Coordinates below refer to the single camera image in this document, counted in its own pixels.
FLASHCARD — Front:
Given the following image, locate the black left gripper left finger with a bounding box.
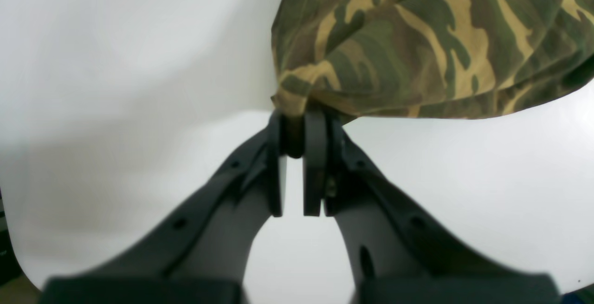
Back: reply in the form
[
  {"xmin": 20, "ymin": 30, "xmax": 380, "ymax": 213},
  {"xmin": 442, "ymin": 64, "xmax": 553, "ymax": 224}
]
[{"xmin": 39, "ymin": 111, "xmax": 286, "ymax": 304}]

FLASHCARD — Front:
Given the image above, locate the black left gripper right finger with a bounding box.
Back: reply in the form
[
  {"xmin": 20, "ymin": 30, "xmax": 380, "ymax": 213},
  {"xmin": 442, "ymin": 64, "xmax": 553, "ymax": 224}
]
[{"xmin": 303, "ymin": 107, "xmax": 560, "ymax": 304}]

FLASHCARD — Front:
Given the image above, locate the camouflage T-shirt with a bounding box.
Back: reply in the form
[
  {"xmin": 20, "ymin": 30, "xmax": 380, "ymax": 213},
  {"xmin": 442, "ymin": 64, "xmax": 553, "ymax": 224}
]
[{"xmin": 271, "ymin": 0, "xmax": 594, "ymax": 119}]

